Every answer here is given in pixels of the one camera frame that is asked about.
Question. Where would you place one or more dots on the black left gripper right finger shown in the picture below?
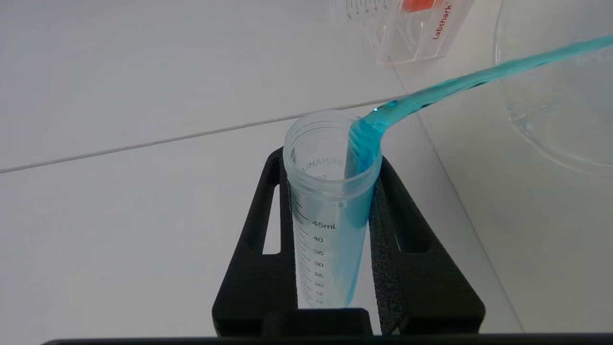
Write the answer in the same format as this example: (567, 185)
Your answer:
(419, 287)

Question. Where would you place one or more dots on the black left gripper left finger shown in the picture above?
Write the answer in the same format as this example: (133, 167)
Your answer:
(256, 282)

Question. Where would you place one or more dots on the blue pigment test tube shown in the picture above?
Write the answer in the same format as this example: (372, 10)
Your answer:
(325, 201)

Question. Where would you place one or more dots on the clear glass beaker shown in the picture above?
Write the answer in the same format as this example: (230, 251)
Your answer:
(565, 120)

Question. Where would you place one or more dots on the clear acrylic test tube rack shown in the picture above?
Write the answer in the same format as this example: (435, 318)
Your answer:
(431, 45)

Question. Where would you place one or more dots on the red pigment tube white label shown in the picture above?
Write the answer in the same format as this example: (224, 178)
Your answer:
(421, 5)

